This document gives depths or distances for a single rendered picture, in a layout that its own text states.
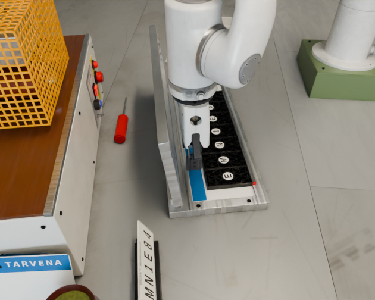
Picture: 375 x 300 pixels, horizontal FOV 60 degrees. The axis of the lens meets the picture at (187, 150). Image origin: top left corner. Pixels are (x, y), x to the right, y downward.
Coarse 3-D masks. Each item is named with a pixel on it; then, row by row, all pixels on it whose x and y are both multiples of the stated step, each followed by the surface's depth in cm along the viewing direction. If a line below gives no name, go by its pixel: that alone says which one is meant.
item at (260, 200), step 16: (176, 112) 88; (176, 128) 84; (240, 128) 84; (176, 144) 80; (256, 176) 72; (256, 192) 69; (176, 208) 66; (192, 208) 66; (208, 208) 66; (224, 208) 67; (240, 208) 67; (256, 208) 68
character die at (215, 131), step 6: (210, 126) 83; (216, 126) 83; (222, 126) 83; (228, 126) 83; (210, 132) 81; (216, 132) 81; (222, 132) 82; (228, 132) 82; (234, 132) 81; (210, 138) 79
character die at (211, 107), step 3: (210, 102) 90; (213, 102) 90; (216, 102) 90; (219, 102) 90; (222, 102) 90; (225, 102) 90; (210, 105) 89; (213, 105) 89; (216, 105) 89; (219, 105) 89; (222, 105) 89; (225, 105) 89; (210, 108) 88; (213, 108) 88; (216, 108) 88; (219, 108) 89; (222, 108) 88; (225, 108) 88; (210, 111) 87; (213, 111) 88; (216, 111) 88; (219, 111) 87; (222, 111) 87; (225, 111) 87; (228, 111) 87
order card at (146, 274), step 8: (144, 232) 60; (144, 240) 58; (152, 240) 62; (144, 248) 57; (152, 248) 60; (144, 256) 56; (152, 256) 59; (144, 264) 55; (152, 264) 58; (144, 272) 54; (152, 272) 57; (144, 280) 53; (152, 280) 56; (144, 288) 52; (152, 288) 54; (144, 296) 51; (152, 296) 53
